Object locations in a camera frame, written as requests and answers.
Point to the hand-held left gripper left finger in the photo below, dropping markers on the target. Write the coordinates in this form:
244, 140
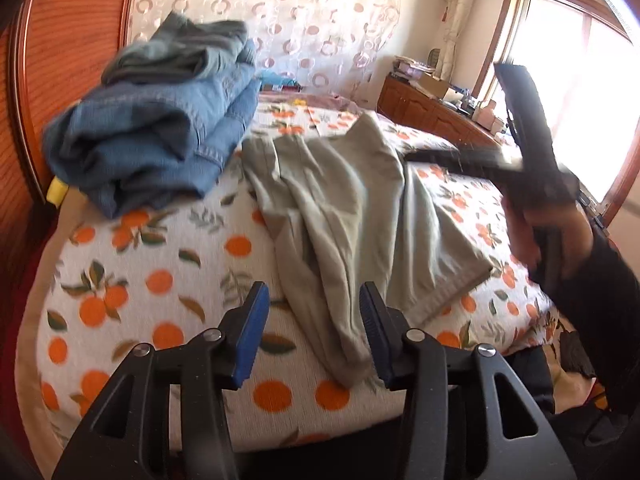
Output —
252, 335

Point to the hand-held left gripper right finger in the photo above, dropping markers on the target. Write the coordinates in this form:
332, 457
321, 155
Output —
372, 330

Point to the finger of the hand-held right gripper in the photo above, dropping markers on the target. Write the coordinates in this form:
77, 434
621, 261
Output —
465, 162
530, 120

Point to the khaki pants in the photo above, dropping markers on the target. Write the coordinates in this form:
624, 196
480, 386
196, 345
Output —
360, 210

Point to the folded grey-blue pants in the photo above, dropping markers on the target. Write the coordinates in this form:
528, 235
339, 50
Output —
190, 45

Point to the person's right hand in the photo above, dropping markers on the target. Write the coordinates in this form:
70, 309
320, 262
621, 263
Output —
575, 240

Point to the long wooden cabinet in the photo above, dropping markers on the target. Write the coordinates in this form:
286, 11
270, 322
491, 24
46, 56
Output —
430, 110

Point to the cardboard box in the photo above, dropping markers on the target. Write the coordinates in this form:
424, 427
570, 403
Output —
434, 86

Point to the stack of papers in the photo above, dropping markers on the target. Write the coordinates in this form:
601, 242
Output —
412, 66

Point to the orange print bedsheet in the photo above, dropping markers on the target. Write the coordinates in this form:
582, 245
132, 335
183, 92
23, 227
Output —
150, 280

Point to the floral window curtain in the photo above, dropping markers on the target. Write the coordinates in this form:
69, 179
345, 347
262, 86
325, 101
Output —
457, 10

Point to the blue box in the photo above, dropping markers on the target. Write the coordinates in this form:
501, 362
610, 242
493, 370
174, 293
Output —
280, 80

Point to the folded blue jeans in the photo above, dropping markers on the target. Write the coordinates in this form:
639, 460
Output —
160, 145

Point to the circle pattern sheer curtain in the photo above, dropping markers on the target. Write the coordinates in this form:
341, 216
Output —
310, 15

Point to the yellow soft toy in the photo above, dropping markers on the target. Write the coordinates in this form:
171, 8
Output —
57, 191

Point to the wooden slatted wardrobe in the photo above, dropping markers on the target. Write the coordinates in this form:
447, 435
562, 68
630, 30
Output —
55, 75

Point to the wooden frame window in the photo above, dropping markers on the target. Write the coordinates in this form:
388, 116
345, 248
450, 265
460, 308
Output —
590, 60

